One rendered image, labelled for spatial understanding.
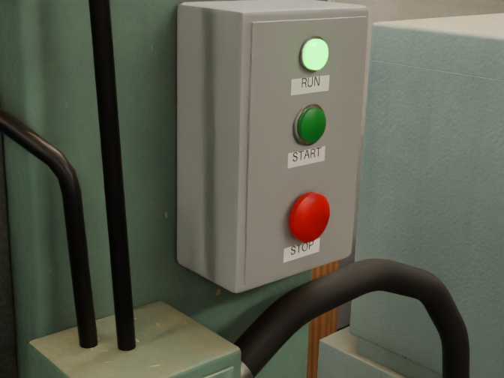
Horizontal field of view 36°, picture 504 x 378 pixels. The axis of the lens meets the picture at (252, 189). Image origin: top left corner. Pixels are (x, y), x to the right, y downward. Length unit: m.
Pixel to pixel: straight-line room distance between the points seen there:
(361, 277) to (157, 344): 0.18
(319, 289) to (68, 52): 0.23
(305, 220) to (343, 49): 0.10
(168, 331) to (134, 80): 0.14
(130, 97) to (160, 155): 0.04
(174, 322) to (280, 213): 0.09
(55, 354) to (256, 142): 0.16
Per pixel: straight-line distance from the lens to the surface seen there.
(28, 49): 0.42
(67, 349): 0.45
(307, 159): 0.46
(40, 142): 0.42
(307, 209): 0.45
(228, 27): 0.42
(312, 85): 0.45
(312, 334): 2.41
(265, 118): 0.43
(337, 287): 0.54
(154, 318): 0.47
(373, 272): 0.57
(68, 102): 0.43
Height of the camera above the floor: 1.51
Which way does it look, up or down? 17 degrees down
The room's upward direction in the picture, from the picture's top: 2 degrees clockwise
